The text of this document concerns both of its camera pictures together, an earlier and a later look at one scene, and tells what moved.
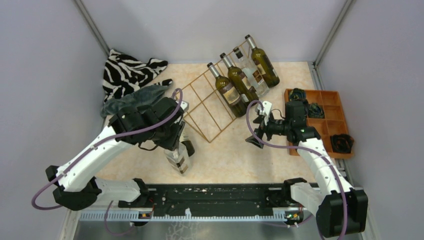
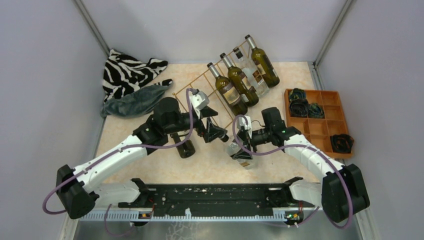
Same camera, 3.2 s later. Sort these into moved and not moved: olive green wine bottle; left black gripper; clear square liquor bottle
Moved: left black gripper
Not moved: olive green wine bottle; clear square liquor bottle
